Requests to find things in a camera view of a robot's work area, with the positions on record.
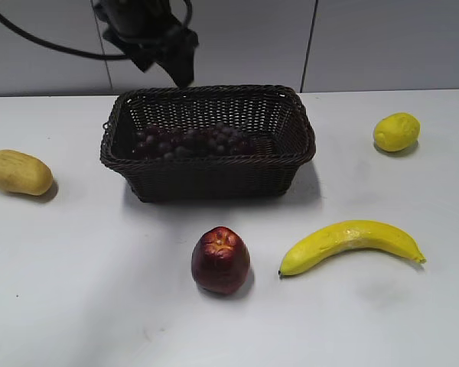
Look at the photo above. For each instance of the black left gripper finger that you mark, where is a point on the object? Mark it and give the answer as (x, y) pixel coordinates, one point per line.
(178, 61)

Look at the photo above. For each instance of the yellow mango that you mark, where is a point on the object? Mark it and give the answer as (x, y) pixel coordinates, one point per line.
(22, 173)

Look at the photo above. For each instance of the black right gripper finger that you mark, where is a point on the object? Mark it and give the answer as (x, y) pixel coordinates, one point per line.
(144, 56)

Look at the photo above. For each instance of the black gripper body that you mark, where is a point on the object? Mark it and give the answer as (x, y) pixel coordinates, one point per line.
(148, 24)

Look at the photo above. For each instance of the black woven basket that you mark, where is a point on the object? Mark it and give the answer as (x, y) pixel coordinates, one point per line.
(273, 117)

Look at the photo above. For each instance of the purple grape bunch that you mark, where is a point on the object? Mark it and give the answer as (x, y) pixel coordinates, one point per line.
(153, 142)

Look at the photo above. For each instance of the yellow banana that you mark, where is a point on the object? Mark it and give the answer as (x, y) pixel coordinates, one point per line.
(348, 236)

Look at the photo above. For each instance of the yellow lemon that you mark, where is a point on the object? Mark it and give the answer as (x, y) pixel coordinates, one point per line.
(396, 132)

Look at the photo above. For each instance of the red apple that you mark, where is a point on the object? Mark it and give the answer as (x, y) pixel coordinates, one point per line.
(220, 261)

